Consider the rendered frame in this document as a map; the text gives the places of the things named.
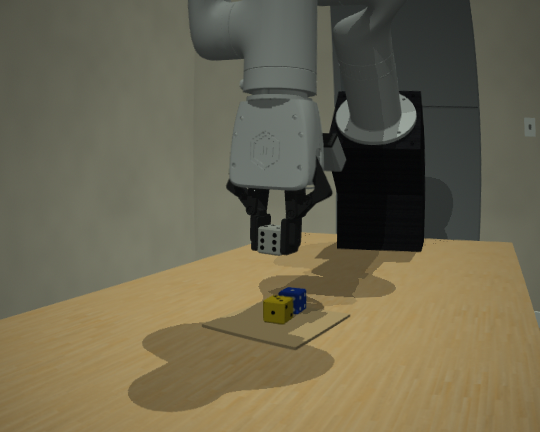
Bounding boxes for yellow die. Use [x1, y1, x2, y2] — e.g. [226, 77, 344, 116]
[263, 295, 293, 324]

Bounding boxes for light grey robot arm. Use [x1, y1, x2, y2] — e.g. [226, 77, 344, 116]
[188, 0, 417, 145]

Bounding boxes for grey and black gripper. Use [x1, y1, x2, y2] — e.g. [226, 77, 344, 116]
[226, 94, 333, 255]

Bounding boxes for grey die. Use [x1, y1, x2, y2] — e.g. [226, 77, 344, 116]
[258, 224, 282, 256]

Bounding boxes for blue die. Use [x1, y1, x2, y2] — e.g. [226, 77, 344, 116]
[278, 287, 306, 315]

